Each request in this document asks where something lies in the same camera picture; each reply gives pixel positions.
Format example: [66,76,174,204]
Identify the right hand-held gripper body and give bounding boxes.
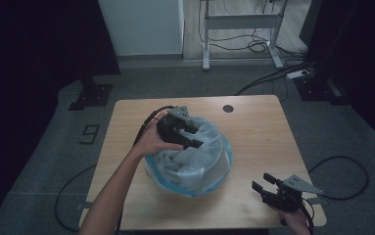
[261,174,324,212]

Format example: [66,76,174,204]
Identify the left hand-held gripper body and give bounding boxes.
[156,106,197,145]

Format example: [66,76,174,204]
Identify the white bag with blue band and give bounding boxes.
[144,116,235,200]

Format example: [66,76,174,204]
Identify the person's left hand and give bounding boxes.
[132,112,184,161]

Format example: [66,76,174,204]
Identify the person's right hand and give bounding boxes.
[277,207,312,235]

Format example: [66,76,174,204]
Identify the black stand base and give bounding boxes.
[68,76,115,112]
[293,73,351,106]

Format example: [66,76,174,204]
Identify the white cabinet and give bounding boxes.
[97,0,185,57]

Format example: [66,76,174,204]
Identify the white power strip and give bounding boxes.
[286,69,310,80]

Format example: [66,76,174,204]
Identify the black curtain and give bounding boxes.
[300,0,375,155]
[0,0,121,229]

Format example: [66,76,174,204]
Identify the left hand-held gripper cable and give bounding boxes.
[55,105,177,235]

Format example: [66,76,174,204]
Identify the hand-held gripper cable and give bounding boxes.
[301,198,315,235]
[55,105,177,235]

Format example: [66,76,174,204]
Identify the right hand-held gripper cable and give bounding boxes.
[301,198,315,235]

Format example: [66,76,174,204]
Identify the black looped floor cable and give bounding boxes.
[307,155,370,201]

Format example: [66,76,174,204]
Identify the thick black floor cable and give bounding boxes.
[234,60,313,96]

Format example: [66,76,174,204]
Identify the thin black cable coil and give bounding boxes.
[208,32,271,54]

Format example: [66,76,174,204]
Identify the white metal desk frame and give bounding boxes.
[200,0,288,71]

